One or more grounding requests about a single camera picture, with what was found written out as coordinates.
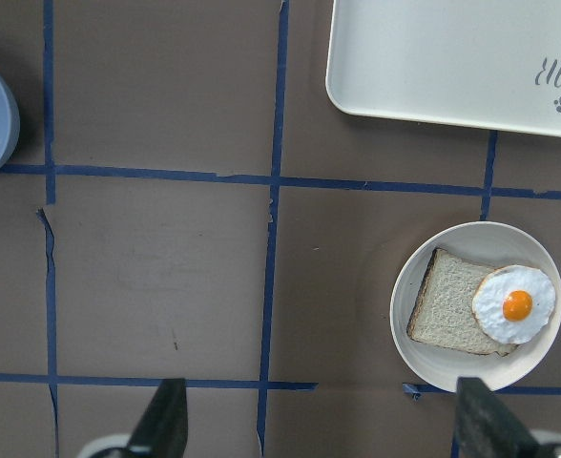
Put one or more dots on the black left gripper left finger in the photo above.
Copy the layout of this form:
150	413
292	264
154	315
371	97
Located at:
162	430

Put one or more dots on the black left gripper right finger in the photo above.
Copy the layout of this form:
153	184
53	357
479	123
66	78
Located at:
485	427

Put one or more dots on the bread slice on plate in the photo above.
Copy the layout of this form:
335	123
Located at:
442	313

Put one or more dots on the cream round plate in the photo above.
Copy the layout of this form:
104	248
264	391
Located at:
496	245

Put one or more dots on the fried egg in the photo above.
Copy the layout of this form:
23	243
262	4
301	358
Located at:
513	303

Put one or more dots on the cream bear serving tray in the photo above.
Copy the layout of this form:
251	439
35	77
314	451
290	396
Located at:
483	64

